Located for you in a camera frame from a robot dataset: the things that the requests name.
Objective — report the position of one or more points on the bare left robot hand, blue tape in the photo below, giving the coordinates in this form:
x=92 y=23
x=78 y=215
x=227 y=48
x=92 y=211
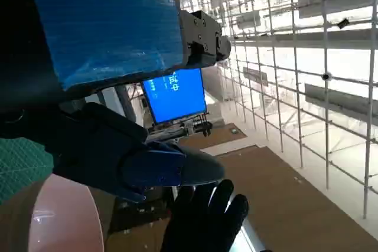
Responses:
x=112 y=27

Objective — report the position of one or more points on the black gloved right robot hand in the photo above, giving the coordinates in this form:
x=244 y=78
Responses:
x=203 y=222

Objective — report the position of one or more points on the pink bowl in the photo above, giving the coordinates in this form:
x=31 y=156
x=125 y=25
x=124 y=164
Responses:
x=65 y=219

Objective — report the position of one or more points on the brown wooden cabinet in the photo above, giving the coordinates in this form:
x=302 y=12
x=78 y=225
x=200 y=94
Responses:
x=295 y=210

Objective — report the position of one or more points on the blue screen monitor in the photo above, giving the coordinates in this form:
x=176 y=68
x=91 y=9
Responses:
x=177 y=95

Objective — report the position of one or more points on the green cutting mat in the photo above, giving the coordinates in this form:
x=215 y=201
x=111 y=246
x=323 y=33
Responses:
x=17 y=169

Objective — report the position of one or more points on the white metal grid frame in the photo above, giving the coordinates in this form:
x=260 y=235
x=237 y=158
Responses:
x=326 y=116

